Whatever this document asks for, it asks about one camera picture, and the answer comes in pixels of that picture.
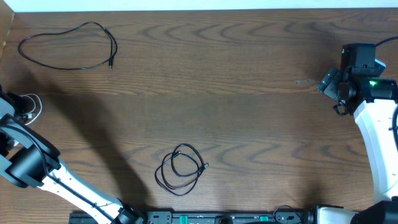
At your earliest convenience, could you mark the long black cable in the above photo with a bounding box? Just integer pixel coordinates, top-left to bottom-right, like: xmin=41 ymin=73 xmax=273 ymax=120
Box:
xmin=17 ymin=21 xmax=118 ymax=71

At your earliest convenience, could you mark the white USB cable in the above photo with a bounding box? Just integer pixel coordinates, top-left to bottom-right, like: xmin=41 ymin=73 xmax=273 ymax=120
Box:
xmin=21 ymin=93 xmax=43 ymax=126

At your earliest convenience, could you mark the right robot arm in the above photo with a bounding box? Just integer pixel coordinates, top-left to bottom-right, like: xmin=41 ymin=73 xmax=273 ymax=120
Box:
xmin=302 ymin=43 xmax=397 ymax=223

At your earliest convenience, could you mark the black USB cable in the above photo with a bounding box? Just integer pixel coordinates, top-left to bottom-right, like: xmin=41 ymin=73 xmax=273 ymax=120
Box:
xmin=154 ymin=142 xmax=210 ymax=197

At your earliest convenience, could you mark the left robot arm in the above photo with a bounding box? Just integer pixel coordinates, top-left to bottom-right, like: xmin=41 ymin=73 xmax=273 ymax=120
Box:
xmin=1 ymin=93 xmax=147 ymax=223

